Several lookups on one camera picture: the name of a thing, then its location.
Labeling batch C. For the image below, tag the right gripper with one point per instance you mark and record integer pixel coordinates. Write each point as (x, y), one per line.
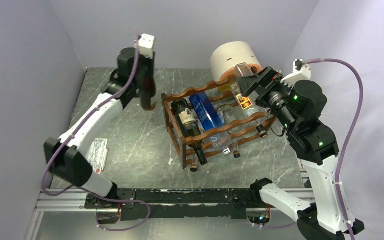
(248, 84)

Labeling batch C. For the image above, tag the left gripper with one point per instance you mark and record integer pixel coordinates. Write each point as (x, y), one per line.
(150, 62)

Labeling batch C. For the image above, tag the rose wine bottle gold cap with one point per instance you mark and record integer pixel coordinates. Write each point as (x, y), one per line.
(147, 93)

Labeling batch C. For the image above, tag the clear glass bottle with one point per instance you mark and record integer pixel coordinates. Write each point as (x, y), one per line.
(244, 70)

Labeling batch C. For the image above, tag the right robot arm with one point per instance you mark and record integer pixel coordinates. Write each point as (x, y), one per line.
(297, 102)

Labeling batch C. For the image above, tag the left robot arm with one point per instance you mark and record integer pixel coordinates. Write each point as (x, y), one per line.
(66, 155)

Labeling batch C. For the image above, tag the clear bottle orange label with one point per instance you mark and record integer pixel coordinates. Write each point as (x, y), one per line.
(248, 108)

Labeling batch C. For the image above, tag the clear bottle lower rack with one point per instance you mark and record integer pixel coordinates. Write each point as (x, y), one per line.
(227, 144)

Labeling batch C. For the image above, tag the dark wine bottle white label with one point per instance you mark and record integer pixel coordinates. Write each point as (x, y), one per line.
(189, 126)

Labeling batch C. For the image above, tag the blue glass bottle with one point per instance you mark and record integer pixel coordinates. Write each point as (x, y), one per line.
(207, 115)

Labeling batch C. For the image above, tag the wooden wine rack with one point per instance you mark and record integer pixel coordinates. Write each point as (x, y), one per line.
(181, 142)

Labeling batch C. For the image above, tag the white orange cylinder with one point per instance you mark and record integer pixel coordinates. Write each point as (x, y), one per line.
(227, 56)

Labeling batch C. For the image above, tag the white printed card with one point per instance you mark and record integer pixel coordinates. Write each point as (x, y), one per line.
(97, 154)

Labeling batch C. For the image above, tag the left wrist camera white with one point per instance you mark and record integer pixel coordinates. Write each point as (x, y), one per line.
(145, 45)

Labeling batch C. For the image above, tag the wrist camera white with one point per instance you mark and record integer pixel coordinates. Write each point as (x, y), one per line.
(145, 45)
(301, 71)

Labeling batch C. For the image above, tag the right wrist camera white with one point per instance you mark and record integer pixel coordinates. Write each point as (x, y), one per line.
(301, 71)

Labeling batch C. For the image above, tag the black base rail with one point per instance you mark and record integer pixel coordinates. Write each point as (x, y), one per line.
(179, 203)

